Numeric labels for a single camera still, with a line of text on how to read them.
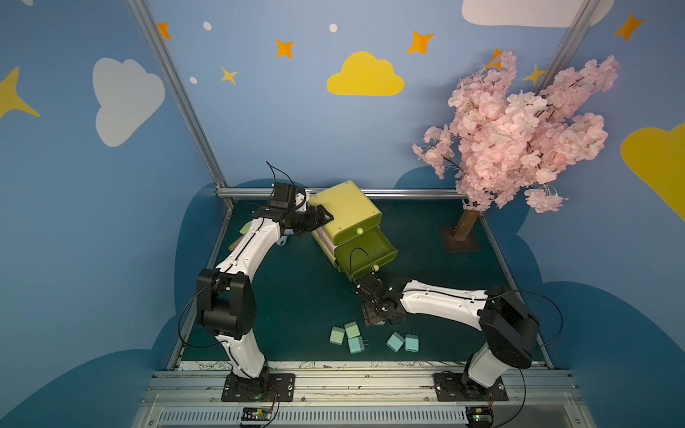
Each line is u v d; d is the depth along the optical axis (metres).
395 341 0.82
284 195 0.70
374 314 0.76
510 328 0.45
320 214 0.80
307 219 0.79
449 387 0.75
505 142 0.60
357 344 0.80
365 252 0.80
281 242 1.04
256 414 0.72
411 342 0.82
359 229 0.88
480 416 0.73
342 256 0.92
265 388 0.67
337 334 0.82
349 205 0.93
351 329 0.84
